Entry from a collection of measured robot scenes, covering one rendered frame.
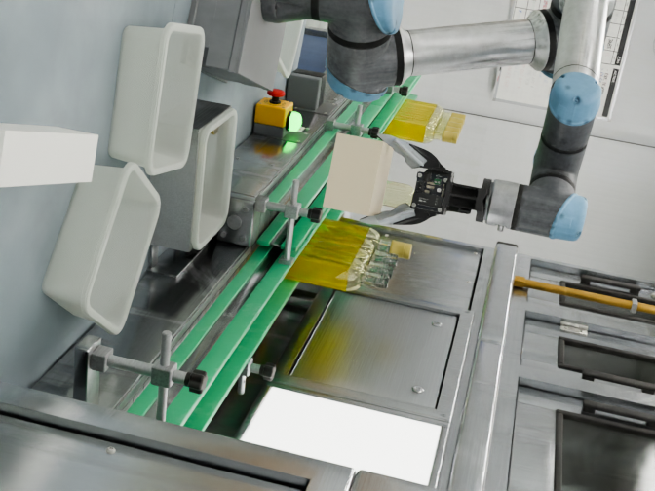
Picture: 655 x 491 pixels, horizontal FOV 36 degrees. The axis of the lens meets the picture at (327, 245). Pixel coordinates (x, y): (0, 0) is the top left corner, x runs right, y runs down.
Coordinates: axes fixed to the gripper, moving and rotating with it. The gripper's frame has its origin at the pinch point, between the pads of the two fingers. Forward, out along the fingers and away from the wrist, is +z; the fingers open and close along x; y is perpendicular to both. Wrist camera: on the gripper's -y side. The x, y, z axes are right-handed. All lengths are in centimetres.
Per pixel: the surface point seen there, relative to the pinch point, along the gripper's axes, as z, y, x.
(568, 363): -43, -52, 30
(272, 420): 7.8, 1.0, 43.6
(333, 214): 16, -68, 10
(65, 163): 29, 52, 5
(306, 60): 46, -138, -31
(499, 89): 2, -615, -86
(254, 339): 14.9, -5.1, 31.9
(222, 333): 16.9, 10.0, 29.3
